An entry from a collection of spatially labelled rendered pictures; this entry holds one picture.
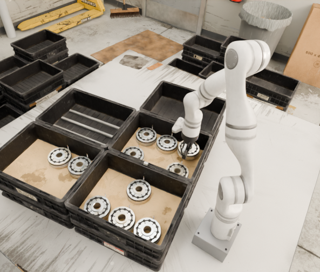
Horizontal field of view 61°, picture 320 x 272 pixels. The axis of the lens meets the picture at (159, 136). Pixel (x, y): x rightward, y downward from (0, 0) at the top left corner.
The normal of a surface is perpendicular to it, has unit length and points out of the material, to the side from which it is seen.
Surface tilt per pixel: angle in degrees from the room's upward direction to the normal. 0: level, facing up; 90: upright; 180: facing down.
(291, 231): 0
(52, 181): 0
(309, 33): 79
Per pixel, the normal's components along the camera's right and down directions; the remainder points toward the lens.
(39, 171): 0.06, -0.69
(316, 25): -0.52, 0.45
